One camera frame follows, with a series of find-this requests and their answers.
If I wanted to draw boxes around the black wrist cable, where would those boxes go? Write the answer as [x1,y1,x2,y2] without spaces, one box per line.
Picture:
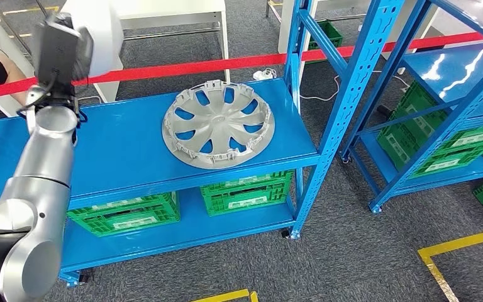
[16,77,61,115]

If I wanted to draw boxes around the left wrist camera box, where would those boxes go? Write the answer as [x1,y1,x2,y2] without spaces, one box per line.
[33,16,82,101]

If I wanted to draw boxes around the silver wheel hubcap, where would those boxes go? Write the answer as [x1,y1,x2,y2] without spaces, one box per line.
[161,80,275,170]

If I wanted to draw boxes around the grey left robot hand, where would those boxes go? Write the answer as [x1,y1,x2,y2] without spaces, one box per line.
[43,10,95,82]

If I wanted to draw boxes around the white curved plastic part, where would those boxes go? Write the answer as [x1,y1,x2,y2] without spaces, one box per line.
[60,0,125,79]

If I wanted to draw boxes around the yellow floor tape square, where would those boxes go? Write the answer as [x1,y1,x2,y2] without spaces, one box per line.
[191,288,260,302]

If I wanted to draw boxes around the white power adapter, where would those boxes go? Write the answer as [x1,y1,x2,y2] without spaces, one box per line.
[252,68,277,82]

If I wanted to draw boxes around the white floor cable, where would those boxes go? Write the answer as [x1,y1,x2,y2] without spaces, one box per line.
[299,69,410,102]

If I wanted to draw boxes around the blue steel shelf rack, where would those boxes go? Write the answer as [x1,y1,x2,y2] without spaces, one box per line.
[0,0,407,288]
[340,0,483,214]

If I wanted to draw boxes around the red barrier tape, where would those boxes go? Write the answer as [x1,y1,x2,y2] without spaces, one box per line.
[0,28,483,103]

